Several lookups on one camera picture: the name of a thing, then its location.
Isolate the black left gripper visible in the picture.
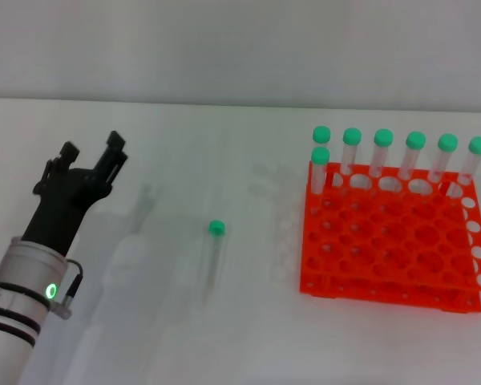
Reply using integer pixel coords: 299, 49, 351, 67
22, 130, 129, 258

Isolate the clear test tube green cap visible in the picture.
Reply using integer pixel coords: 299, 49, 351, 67
312, 125, 333, 177
200, 219, 227, 312
368, 128, 394, 188
426, 132, 459, 193
396, 131, 427, 190
339, 127, 363, 188
456, 136, 481, 198
310, 146, 331, 217

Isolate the orange plastic test tube rack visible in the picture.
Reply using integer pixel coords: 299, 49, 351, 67
298, 161, 481, 314

